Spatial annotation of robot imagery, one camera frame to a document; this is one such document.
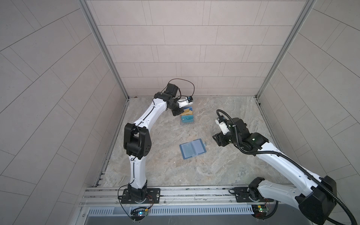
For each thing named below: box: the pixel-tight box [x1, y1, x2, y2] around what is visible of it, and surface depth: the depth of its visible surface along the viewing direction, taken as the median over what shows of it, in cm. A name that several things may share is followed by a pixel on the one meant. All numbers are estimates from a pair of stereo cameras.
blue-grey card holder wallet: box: [179, 138, 207, 160], surface depth 89 cm
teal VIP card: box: [180, 114, 194, 123], surface depth 101 cm
